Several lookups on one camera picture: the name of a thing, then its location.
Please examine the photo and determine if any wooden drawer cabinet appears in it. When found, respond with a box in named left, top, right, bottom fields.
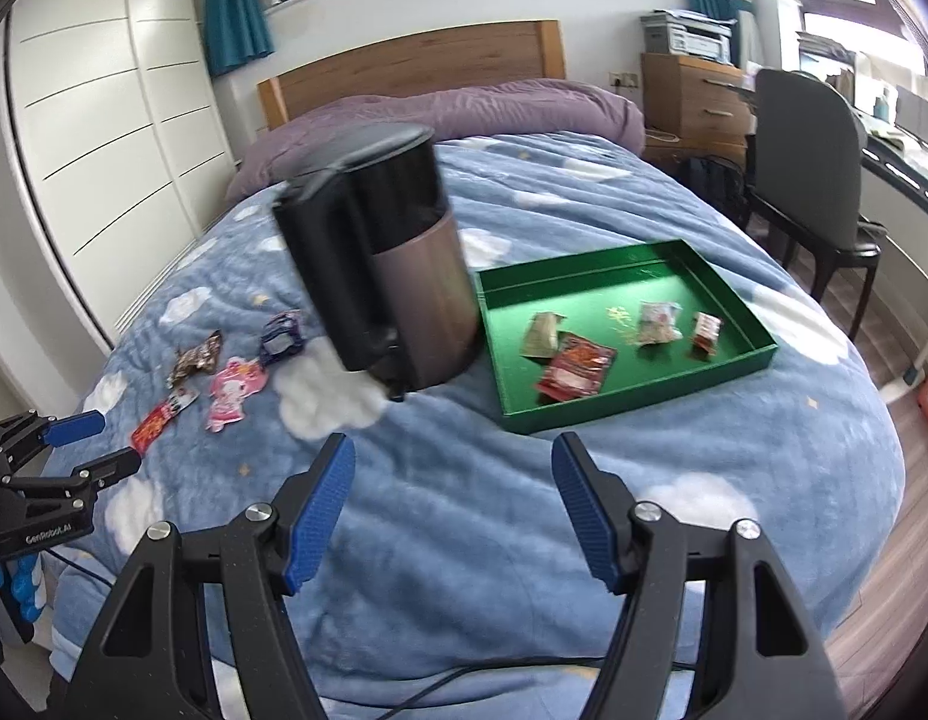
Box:
left=641, top=52, right=753, bottom=172

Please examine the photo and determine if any red white konjac snack bag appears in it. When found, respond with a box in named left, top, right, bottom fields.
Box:
left=130, top=385, right=199, bottom=455

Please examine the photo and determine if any dark blue snack bag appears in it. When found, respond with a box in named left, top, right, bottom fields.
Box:
left=259, top=310, right=306, bottom=367

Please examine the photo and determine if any white wardrobe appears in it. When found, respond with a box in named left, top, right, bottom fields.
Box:
left=5, top=0, right=235, bottom=341

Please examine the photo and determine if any grey black chair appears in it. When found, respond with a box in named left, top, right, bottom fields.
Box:
left=745, top=68, right=887, bottom=338

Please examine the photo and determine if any grey printer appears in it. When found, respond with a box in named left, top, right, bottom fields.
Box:
left=641, top=8, right=735, bottom=65

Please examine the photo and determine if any orange cracker bar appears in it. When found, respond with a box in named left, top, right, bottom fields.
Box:
left=692, top=312, right=724, bottom=358

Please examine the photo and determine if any teal curtain left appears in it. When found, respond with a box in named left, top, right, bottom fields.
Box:
left=203, top=0, right=274, bottom=78

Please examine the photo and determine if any clear wrapped candy packet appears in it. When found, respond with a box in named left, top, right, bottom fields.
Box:
left=636, top=301, right=683, bottom=346

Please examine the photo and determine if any brown oatmeal snack bag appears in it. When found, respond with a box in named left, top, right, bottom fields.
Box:
left=167, top=330, right=223, bottom=388

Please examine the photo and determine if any pale green snack packet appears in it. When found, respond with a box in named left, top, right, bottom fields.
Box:
left=521, top=312, right=564, bottom=359

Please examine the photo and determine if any white desk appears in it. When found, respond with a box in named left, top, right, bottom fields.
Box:
left=792, top=29, right=928, bottom=280

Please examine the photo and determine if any black cable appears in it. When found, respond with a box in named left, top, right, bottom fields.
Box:
left=39, top=546, right=698, bottom=720

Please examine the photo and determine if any black backpack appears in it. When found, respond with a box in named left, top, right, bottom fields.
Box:
left=675, top=154, right=750, bottom=229

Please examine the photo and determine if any brown black trash bin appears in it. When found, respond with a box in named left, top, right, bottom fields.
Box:
left=272, top=122, right=480, bottom=400

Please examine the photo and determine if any blue gloved left hand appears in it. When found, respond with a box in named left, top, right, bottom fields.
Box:
left=0, top=554, right=47, bottom=647

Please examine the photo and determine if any wooden headboard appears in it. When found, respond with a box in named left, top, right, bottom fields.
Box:
left=257, top=20, right=566, bottom=130

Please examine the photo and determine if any dark red noodle snack packet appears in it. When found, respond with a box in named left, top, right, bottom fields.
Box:
left=535, top=332, right=617, bottom=401

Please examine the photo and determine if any wall power socket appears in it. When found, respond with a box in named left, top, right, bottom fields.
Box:
left=608, top=71, right=639, bottom=89

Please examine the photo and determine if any purple duvet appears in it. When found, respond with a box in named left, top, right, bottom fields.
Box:
left=226, top=78, right=646, bottom=205

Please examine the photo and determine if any pink My Melody pouch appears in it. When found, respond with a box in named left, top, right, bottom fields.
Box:
left=207, top=356, right=269, bottom=434

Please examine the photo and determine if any green tray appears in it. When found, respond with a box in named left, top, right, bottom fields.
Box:
left=475, top=241, right=777, bottom=434

